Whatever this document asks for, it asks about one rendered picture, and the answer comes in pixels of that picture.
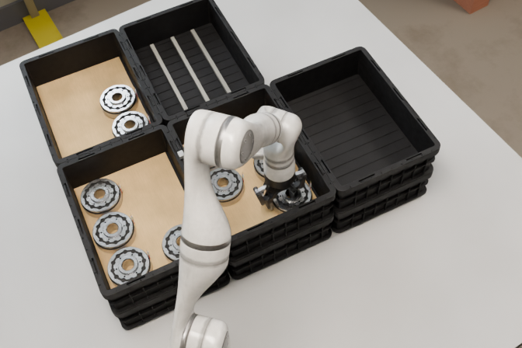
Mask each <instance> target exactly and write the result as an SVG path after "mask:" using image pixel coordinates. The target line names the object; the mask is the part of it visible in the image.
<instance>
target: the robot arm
mask: <svg viewBox="0 0 522 348"><path fill-rule="evenodd" d="M301 129H302V122H301V119H300V118H299V117H298V116H297V115H295V114H293V113H289V112H287V111H284V110H280V109H277V108H275V107H272V106H261V107H260V108H259V110H258V111H257V113H254V114H251V115H249V116H247V117H246V118H245V119H241V118H239V117H235V116H231V115H227V114H223V113H217V112H214V111H210V110H196V111H195V112H194V113H193V114H192V115H191V117H190V119H189V121H188V124H187V126H186V133H185V139H184V189H185V190H184V207H183V223H182V231H181V239H180V249H179V280H178V290H177V297H176V306H175V312H174V317H173V322H172V331H171V337H170V348H231V343H230V338H229V332H228V326H227V324H226V323H225V322H224V321H222V320H220V319H215V318H210V317H207V316H203V315H198V314H196V313H195V312H194V305H195V304H196V302H197V300H198V299H199V298H200V296H201V295H202V294H203V292H205V290H206V289H207V288H208V287H209V286H210V285H212V283H214V282H215V281H216V279H217V278H219V276H220V275H222V273H223V272H224V270H225V269H226V267H227V265H228V260H229V253H230V246H231V227H230V224H229V222H228V219H227V217H226V214H225V212H224V210H223V208H222V206H221V204H220V202H219V200H218V198H217V196H216V194H215V192H214V188H213V186H212V183H211V173H210V165H212V166H215V167H218V168H222V169H230V170H233V169H238V168H240V167H242V166H243V165H244V164H246V163H247V162H248V161H249V160H250V159H251V158H253V159H256V160H263V170H264V179H265V182H264V184H263V186H261V187H260V188H259V189H258V187H257V186H255V187H254V188H253V190H254V192H255V194H256V196H257V198H258V200H259V202H260V203H261V205H262V206H263V205H266V206H267V208H268V209H270V210H273V199H275V198H276V197H277V194H278V193H279V192H281V191H284V190H287V189H288V195H289V197H290V198H295V197H296V196H297V193H296V192H297V190H298V189H302V188H303V187H304V185H305V180H306V177H307V174H306V172H305V171H304V169H303V168H302V167H300V168H299V169H298V171H297V172H295V159H294V146H295V143H296V141H297V139H298V137H299V135H300V133H301ZM294 181H295V183H293V182H294ZM264 191H266V192H265V194H264ZM263 194H264V195H263Z"/></svg>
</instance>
